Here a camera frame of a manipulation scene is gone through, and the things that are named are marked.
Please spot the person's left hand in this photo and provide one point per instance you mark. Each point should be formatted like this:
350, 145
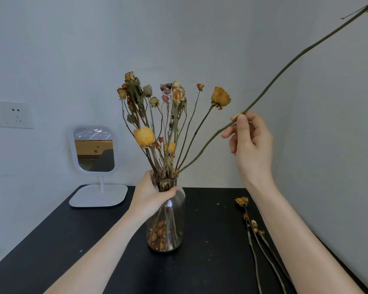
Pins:
147, 199

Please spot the person's right hand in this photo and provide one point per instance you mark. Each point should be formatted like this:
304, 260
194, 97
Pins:
254, 153

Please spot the person's right middle finger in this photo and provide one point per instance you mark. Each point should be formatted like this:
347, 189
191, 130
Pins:
229, 132

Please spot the person's right thumb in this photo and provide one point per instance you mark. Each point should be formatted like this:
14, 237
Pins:
243, 130

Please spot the person's left thumb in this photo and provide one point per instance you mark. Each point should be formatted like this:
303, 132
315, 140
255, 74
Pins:
169, 192

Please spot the clear glass vase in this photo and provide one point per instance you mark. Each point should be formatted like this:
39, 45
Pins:
168, 223

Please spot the person's right forearm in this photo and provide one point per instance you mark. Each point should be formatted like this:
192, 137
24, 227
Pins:
300, 248

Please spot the person's left forearm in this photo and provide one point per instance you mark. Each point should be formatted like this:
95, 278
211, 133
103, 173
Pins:
104, 257

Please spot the pile of dried rose buds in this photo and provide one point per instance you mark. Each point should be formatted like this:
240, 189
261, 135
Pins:
159, 237

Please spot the bunch of dried flowers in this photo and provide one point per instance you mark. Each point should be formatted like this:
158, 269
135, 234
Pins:
144, 136

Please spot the dried yellow rose stem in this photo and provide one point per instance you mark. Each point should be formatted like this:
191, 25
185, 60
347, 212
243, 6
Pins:
242, 201

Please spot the thin dried bud stem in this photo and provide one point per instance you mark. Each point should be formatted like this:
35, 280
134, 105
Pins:
246, 216

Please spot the white standing mirror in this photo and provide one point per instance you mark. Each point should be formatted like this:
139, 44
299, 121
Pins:
93, 150

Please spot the dried stem with several buds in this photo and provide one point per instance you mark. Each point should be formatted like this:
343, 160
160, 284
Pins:
255, 225

